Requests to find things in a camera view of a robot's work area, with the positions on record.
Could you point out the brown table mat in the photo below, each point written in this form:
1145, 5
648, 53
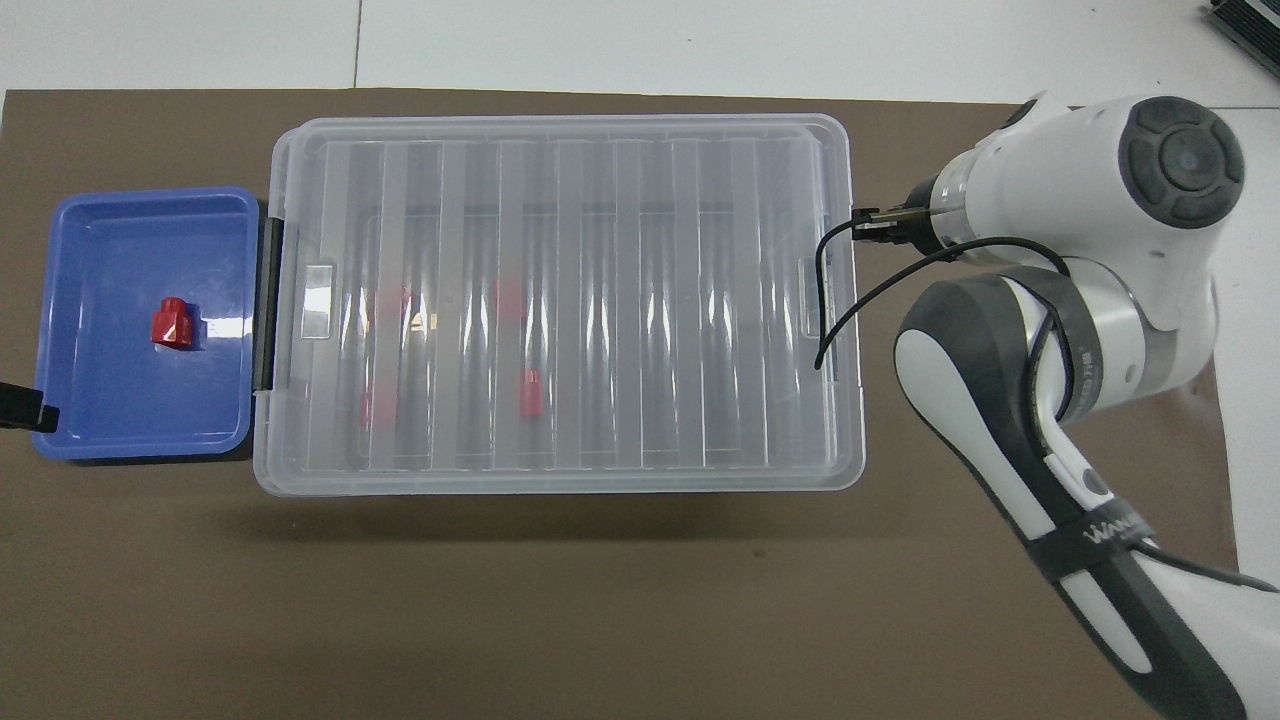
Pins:
600, 600

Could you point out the clear plastic ribbed lid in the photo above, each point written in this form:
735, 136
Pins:
600, 300

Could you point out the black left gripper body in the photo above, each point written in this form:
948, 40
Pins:
18, 408

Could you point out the red block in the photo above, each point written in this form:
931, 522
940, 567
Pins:
532, 390
375, 402
172, 322
392, 305
508, 297

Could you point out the black box latch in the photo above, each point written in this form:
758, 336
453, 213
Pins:
266, 300

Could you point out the dark grey ribbed device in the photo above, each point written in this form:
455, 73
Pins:
1245, 20

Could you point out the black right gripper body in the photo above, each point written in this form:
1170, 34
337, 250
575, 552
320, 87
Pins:
922, 230

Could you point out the blue plastic tray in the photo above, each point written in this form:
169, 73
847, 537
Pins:
120, 400

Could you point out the clear plastic storage box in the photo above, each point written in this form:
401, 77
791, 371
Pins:
285, 170

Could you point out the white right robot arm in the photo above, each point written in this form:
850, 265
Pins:
1100, 180

